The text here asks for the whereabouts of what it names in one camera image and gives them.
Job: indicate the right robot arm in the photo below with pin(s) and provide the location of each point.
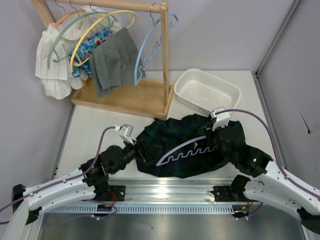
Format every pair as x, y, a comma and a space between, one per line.
263, 179

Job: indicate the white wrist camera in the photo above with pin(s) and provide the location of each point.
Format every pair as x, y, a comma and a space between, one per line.
219, 118
125, 132

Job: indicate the blue floral garment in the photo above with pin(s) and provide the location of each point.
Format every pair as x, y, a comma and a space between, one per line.
84, 51

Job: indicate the orange plastic hanger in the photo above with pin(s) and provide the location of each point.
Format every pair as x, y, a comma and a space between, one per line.
67, 14

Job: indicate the aluminium mounting rail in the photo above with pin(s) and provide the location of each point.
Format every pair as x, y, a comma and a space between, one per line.
170, 191

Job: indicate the grey skirt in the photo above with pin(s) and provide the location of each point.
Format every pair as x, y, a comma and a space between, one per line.
113, 62

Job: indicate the white slotted cable duct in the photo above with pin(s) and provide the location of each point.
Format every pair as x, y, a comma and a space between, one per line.
122, 208

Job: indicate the wooden clothes rack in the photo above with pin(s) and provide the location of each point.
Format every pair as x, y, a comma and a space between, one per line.
149, 98

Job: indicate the white pleated garment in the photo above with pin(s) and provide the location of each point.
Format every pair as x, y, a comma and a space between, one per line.
57, 80

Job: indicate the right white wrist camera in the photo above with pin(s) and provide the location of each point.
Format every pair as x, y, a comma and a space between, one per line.
219, 118

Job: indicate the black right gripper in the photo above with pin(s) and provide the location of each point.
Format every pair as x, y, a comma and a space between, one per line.
211, 136

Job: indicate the white plastic basket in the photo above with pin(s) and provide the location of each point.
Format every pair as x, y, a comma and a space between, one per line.
205, 92

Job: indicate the green plaid skirt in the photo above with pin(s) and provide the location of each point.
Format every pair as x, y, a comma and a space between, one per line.
173, 155

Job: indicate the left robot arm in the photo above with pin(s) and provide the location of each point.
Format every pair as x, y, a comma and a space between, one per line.
88, 182

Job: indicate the yellow plastic hanger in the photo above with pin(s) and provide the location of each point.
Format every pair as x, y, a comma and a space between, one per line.
102, 21

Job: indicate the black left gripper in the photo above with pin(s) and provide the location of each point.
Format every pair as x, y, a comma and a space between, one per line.
139, 151

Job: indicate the green plastic hanger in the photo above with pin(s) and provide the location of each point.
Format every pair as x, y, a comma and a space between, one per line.
60, 37

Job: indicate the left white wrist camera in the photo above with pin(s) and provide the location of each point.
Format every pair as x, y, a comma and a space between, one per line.
125, 132

